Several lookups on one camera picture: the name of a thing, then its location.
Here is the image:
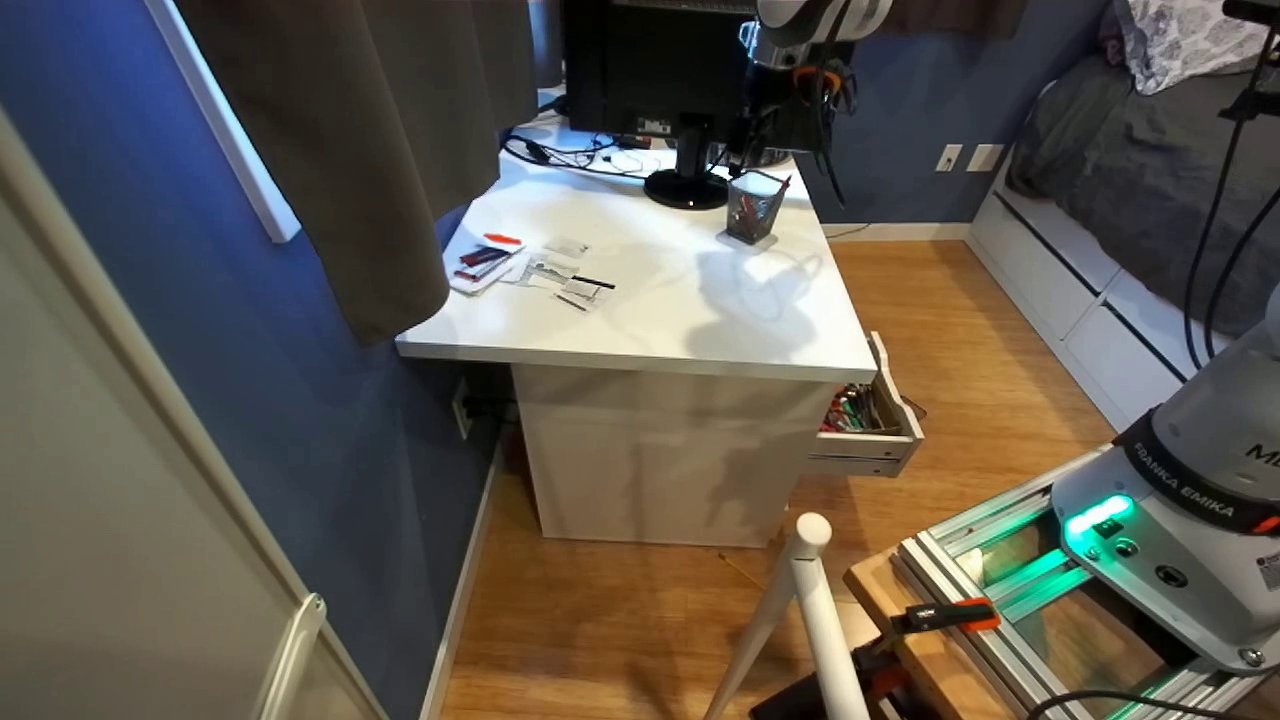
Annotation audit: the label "black computer monitor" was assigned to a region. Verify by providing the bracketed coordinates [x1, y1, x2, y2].
[555, 0, 766, 210]

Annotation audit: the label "brown curtain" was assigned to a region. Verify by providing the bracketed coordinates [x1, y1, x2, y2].
[175, 0, 565, 344]

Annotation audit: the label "white tripod pole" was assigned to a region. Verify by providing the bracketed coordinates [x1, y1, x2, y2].
[699, 507, 878, 720]

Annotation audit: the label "open white desk drawer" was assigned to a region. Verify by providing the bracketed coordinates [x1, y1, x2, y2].
[813, 332, 927, 481]

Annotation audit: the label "white low wall plug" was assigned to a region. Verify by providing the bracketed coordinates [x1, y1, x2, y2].
[449, 382, 480, 445]

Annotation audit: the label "patterned grey pillow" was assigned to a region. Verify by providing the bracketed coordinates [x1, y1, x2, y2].
[1106, 0, 1272, 94]

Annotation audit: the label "white desk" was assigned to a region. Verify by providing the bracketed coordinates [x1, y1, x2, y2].
[393, 143, 927, 552]

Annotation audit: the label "white window frame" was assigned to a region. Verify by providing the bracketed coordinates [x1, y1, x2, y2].
[142, 0, 303, 247]

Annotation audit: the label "aluminium rail base frame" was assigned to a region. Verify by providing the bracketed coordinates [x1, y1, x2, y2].
[893, 454, 1280, 720]

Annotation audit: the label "wooden base board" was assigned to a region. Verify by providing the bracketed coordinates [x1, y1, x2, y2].
[846, 542, 1025, 720]

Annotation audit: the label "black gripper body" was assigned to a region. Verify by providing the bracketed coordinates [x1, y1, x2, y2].
[754, 43, 861, 135]

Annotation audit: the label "black hanging robot cables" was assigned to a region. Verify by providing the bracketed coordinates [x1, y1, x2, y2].
[1179, 22, 1280, 362]

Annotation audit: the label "orange strap on wrist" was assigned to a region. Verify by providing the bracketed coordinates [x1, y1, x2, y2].
[797, 58, 853, 104]

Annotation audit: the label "grey blanket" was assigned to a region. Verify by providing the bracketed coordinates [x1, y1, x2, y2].
[1007, 52, 1280, 339]

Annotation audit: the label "white rounded bar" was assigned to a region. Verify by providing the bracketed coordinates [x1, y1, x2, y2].
[253, 593, 331, 720]

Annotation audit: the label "white bed frame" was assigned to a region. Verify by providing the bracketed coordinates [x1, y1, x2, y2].
[964, 184, 1234, 433]

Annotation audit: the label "white door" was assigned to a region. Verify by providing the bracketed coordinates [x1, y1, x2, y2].
[0, 113, 393, 720]

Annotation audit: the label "white paper with black pen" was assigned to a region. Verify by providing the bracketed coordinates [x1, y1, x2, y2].
[524, 254, 620, 319]

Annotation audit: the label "black base cables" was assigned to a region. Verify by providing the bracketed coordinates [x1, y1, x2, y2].
[1021, 683, 1280, 720]

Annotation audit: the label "colourful items inside drawer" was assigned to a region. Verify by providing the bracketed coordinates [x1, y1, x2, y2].
[819, 382, 893, 438]

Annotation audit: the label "orange and black clamp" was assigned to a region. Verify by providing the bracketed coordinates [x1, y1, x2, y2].
[885, 597, 1004, 640]

